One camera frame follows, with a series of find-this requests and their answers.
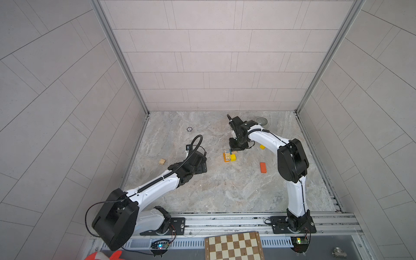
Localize red wooden block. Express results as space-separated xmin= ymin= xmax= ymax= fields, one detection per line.
xmin=260 ymin=162 xmax=267 ymax=173

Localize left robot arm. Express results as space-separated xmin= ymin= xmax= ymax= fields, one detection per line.
xmin=92 ymin=150 xmax=207 ymax=251

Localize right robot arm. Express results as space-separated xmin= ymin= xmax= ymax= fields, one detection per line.
xmin=227 ymin=115 xmax=316 ymax=234

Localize striped ceramic mug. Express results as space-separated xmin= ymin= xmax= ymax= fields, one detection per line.
xmin=255 ymin=117 xmax=268 ymax=129

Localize left circuit board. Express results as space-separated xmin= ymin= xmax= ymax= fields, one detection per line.
xmin=150 ymin=239 xmax=171 ymax=250

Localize circuit board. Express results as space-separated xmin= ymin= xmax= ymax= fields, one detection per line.
xmin=150 ymin=239 xmax=171 ymax=250
xmin=290 ymin=236 xmax=310 ymax=254

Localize checkered chess board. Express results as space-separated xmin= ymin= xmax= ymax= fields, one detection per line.
xmin=204 ymin=231 xmax=265 ymax=260

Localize right circuit board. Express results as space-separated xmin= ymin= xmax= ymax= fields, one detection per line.
xmin=290 ymin=236 xmax=310 ymax=254

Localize red white object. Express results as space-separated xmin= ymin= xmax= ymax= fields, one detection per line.
xmin=84 ymin=250 xmax=123 ymax=260

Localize metal clamp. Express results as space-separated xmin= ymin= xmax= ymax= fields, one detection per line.
xmin=332 ymin=247 xmax=348 ymax=259

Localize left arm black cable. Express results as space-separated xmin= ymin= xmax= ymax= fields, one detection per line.
xmin=85 ymin=134 xmax=208 ymax=256

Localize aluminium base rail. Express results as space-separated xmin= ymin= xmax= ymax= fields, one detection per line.
xmin=87 ymin=212 xmax=368 ymax=260

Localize aluminium corner post right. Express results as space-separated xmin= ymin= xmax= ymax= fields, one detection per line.
xmin=295 ymin=0 xmax=366 ymax=114

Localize aluminium corner post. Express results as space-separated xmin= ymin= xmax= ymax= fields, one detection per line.
xmin=91 ymin=0 xmax=150 ymax=117
xmin=295 ymin=0 xmax=366 ymax=114

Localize aluminium corner post left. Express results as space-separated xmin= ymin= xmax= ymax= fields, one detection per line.
xmin=91 ymin=0 xmax=150 ymax=117

